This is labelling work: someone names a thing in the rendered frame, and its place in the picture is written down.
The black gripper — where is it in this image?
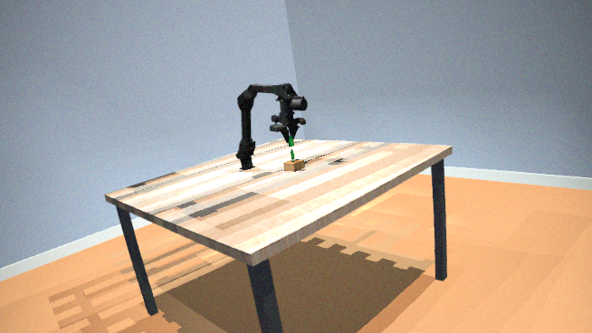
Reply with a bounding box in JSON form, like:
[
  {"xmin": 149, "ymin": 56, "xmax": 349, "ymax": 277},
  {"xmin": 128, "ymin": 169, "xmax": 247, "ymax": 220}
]
[{"xmin": 270, "ymin": 110, "xmax": 306, "ymax": 143}]

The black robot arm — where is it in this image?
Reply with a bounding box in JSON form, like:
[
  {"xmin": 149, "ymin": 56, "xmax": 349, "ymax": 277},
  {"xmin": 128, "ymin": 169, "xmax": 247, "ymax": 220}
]
[{"xmin": 235, "ymin": 83, "xmax": 308, "ymax": 170}]

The tan rectangular block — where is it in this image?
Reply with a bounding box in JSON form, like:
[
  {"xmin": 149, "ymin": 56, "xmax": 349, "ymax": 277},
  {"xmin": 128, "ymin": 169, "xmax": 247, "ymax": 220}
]
[{"xmin": 283, "ymin": 159, "xmax": 305, "ymax": 172}]

